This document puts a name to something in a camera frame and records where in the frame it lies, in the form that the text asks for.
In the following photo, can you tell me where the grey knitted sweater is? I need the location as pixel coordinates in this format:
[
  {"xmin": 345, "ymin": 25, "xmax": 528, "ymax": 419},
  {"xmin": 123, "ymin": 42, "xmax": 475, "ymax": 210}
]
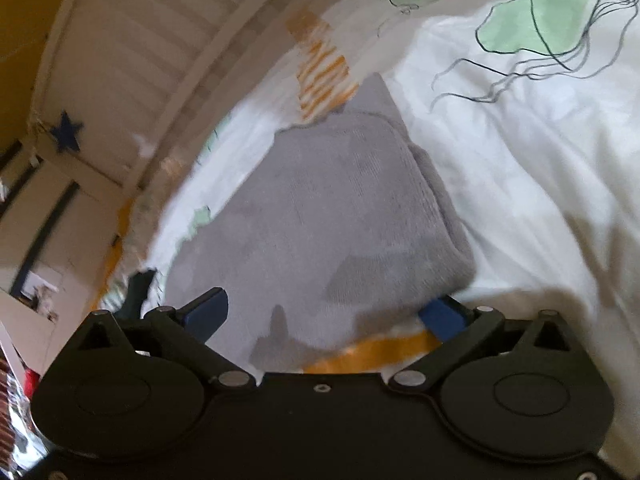
[{"xmin": 165, "ymin": 75, "xmax": 476, "ymax": 372}]

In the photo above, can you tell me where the white wardrobe with black trim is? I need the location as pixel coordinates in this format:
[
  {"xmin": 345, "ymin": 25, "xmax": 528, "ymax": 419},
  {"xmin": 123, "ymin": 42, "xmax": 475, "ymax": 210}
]
[{"xmin": 1, "ymin": 141, "xmax": 124, "ymax": 372}]

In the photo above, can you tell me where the dark blue star ornament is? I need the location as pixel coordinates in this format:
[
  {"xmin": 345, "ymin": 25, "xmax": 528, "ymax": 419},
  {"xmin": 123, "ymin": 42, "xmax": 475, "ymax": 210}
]
[{"xmin": 50, "ymin": 110, "xmax": 84, "ymax": 154}]

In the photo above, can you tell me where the white slatted bed headboard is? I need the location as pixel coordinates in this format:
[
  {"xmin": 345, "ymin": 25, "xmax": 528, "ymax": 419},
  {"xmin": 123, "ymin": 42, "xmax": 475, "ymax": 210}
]
[{"xmin": 29, "ymin": 0, "xmax": 362, "ymax": 196}]

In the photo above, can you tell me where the white jellyfish print duvet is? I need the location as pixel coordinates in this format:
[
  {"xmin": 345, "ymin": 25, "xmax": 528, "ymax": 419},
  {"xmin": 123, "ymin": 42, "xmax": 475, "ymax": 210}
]
[{"xmin": 98, "ymin": 0, "xmax": 639, "ymax": 478}]

